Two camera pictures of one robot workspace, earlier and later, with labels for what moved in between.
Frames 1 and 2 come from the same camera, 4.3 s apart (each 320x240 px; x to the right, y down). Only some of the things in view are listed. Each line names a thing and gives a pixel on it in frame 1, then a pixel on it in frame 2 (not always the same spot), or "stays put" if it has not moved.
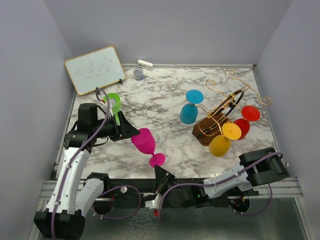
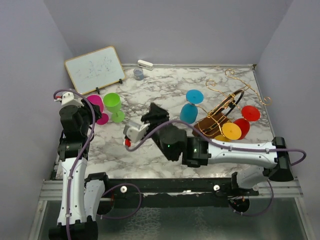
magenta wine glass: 145,142 → 96,100
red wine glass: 250,113 stays put
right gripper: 163,177 → 155,118
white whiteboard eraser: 145,65 stays put
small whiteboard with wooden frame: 95,70 stays put
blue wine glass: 189,112 stays put
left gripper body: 110,128 → 88,112
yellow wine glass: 219,145 stays put
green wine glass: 115,103 stays put
